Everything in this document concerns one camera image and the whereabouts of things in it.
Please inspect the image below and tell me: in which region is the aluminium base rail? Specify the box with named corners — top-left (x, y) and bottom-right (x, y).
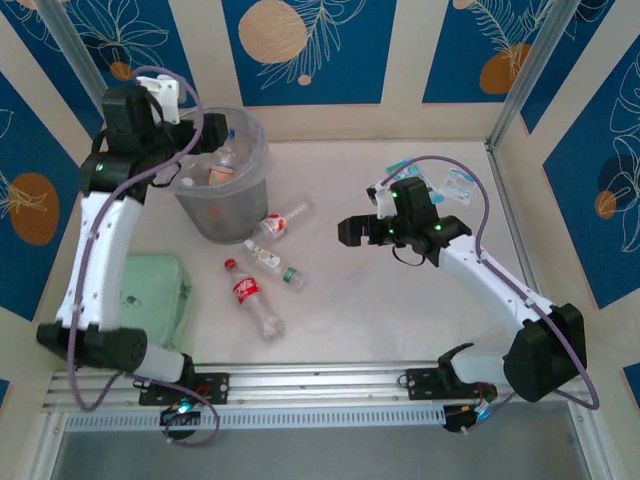
top-left (42, 359), bottom-right (594, 412)

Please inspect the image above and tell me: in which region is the arm base controller board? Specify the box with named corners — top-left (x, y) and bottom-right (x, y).
top-left (442, 403), bottom-right (497, 434)
top-left (159, 399), bottom-right (202, 427)

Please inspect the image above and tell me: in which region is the small clear bottle green cap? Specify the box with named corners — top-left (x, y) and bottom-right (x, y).
top-left (243, 238), bottom-right (307, 291)

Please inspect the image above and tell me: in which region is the translucent plastic bin liner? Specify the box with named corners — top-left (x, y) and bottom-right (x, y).
top-left (172, 104), bottom-right (271, 187)

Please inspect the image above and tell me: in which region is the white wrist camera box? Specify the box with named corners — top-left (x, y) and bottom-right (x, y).
top-left (135, 74), bottom-right (180, 125)
top-left (367, 182), bottom-right (397, 220)

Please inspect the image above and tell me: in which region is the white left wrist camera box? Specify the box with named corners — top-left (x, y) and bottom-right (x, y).
top-left (135, 74), bottom-right (180, 125)

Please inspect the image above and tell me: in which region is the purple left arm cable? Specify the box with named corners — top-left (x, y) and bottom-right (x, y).
top-left (67, 66), bottom-right (221, 448)

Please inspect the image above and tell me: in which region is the white blue wet wipes packet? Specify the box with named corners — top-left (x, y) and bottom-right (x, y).
top-left (442, 168), bottom-right (480, 206)

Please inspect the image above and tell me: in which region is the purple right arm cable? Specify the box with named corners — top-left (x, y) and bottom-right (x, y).
top-left (387, 155), bottom-right (601, 436)

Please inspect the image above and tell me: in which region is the light green tray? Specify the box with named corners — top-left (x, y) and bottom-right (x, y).
top-left (119, 252), bottom-right (194, 354)

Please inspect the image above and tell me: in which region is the grey metal mesh bin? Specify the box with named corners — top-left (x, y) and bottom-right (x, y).
top-left (172, 104), bottom-right (271, 246)

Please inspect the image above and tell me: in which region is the Coca-Cola bottle red cap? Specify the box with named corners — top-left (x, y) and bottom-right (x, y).
top-left (223, 258), bottom-right (286, 342)

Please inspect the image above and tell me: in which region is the aluminium frame post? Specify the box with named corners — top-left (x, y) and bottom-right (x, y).
top-left (485, 0), bottom-right (584, 151)
top-left (35, 0), bottom-right (135, 166)

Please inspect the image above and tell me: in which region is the aluminium side rail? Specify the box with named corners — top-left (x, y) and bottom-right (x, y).
top-left (485, 140), bottom-right (544, 301)

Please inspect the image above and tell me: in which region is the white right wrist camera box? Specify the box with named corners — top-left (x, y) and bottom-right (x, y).
top-left (367, 182), bottom-right (397, 220)

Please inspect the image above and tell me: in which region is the white slotted cable duct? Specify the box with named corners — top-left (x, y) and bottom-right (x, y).
top-left (62, 404), bottom-right (447, 434)

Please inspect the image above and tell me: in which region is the capless red white label bottle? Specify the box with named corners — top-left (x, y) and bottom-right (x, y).
top-left (254, 197), bottom-right (315, 241)

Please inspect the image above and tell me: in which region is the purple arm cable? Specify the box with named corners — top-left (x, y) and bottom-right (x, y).
top-left (67, 66), bottom-right (221, 448)
top-left (387, 155), bottom-right (601, 436)

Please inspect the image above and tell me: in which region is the teal wet wipes packet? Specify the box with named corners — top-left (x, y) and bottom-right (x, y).
top-left (384, 157), bottom-right (445, 205)

